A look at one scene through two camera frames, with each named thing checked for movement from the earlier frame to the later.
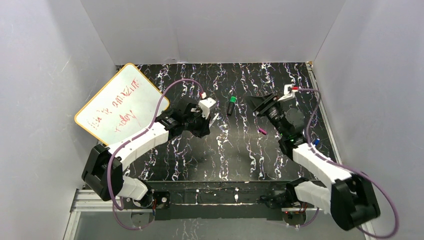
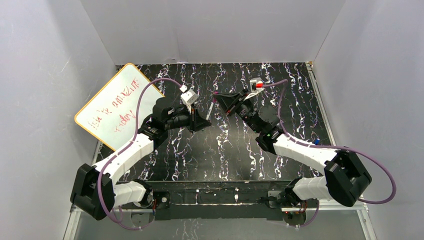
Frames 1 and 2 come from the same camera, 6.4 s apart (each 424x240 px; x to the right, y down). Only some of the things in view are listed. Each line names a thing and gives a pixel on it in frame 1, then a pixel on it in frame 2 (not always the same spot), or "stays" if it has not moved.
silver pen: x=213 y=120 -> x=209 y=110
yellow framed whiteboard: x=127 y=104 stays
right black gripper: x=266 y=105 -> x=238 y=105
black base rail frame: x=243 y=200 stays
